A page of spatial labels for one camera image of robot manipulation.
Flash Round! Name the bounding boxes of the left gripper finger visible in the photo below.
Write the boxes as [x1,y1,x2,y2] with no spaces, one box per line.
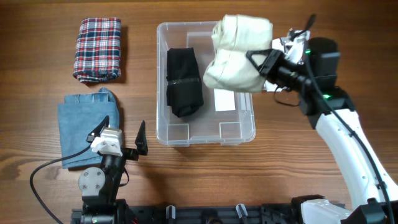
[135,120,148,156]
[87,116,109,139]

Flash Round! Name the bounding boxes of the cream cloth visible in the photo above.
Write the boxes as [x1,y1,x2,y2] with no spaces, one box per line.
[203,14,273,93]

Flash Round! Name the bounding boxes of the black garment with tape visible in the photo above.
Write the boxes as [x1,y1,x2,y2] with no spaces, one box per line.
[166,48,204,118]

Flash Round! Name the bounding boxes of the white printed shirt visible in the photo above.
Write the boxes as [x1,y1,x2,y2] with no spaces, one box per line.
[265,29,310,64]

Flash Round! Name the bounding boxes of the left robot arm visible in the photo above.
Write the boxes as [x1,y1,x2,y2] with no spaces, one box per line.
[71,116,148,224]

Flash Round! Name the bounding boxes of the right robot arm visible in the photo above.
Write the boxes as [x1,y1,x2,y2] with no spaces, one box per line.
[246,37,397,223]

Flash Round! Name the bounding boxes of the white label in container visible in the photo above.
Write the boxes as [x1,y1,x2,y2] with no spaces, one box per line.
[214,89,236,111]

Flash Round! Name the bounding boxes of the clear plastic storage container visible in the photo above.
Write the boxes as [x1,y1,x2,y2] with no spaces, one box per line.
[156,21,256,147]

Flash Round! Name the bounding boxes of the folded blue denim jeans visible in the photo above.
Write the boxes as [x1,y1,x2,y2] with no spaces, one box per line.
[58,88,120,157]

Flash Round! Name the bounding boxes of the red navy plaid folded cloth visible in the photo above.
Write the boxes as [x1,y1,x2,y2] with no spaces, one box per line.
[73,17,121,83]

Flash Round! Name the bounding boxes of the left black cable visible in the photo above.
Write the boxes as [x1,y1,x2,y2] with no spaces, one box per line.
[29,144,94,224]

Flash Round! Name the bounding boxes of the black cable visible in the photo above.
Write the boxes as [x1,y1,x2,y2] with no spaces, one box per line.
[289,14,391,224]
[29,144,94,224]

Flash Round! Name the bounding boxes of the right black cable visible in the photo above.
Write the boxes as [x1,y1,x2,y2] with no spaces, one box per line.
[289,14,391,224]

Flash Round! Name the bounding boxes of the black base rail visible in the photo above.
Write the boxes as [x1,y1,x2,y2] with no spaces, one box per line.
[70,203,298,224]

